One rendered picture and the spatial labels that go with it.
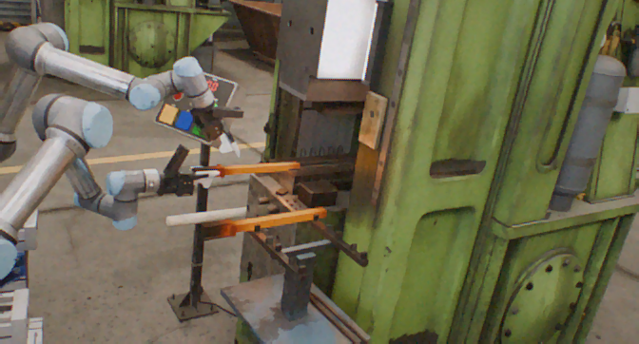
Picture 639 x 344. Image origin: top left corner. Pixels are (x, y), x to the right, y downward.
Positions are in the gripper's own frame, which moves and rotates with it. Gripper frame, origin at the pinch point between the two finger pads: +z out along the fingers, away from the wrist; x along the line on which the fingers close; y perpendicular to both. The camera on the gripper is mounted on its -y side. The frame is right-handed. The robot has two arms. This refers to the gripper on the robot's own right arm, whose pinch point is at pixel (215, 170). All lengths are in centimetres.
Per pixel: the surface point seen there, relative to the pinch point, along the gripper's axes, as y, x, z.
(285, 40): -44, -11, 27
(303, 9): -56, -1, 27
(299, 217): 1.9, 36.0, 13.3
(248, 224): 1.8, 36.9, -4.2
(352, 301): 40, 36, 42
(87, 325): 100, -61, -29
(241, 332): 81, -10, 23
